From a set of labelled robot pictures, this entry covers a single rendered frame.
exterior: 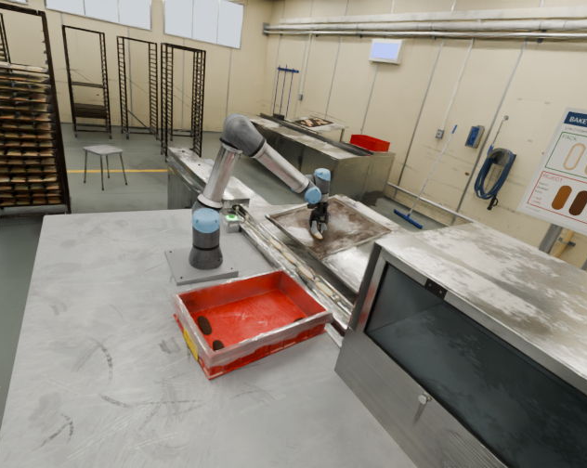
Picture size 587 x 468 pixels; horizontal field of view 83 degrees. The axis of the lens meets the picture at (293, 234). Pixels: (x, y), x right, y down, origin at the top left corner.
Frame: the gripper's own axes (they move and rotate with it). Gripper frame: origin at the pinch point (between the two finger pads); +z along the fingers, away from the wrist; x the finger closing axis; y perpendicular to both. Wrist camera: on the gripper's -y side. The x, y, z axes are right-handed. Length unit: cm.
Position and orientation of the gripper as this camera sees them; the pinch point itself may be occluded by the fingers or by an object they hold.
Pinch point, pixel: (317, 231)
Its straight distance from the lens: 179.6
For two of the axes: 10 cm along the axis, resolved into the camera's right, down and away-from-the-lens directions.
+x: 9.1, -2.0, 3.6
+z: -0.2, 8.6, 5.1
